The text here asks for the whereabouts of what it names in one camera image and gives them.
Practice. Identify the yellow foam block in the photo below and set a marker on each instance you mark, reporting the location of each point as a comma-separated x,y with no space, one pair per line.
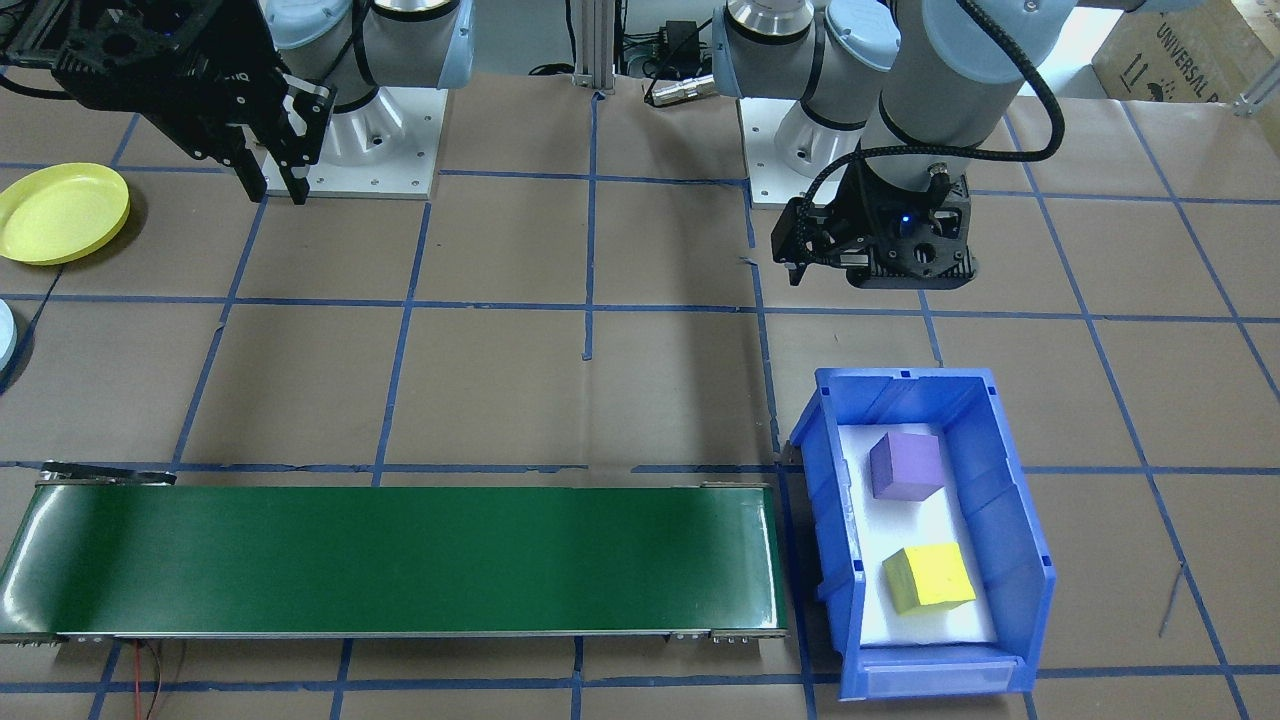
930,580

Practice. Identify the green conveyor belt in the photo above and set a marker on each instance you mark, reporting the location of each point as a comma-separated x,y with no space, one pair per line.
400,560

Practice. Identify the white square base plate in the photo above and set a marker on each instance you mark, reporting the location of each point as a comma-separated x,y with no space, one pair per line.
765,180
420,150

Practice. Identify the blue plastic storage bin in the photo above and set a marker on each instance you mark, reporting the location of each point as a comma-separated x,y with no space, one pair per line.
1010,520

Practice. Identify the light blue plastic plate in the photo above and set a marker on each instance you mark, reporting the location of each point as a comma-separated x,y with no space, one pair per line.
5,335

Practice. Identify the yellow plastic plate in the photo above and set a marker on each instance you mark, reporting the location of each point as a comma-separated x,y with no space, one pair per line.
60,215

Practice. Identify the purple foam block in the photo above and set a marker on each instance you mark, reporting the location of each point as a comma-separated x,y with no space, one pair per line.
905,470

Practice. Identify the brown cardboard box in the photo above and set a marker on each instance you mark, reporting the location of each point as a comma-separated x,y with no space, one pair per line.
1180,50

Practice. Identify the black power adapter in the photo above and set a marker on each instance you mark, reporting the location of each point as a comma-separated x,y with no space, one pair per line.
683,45

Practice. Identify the aluminium profile bar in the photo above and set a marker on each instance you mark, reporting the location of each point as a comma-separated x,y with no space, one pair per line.
1260,100

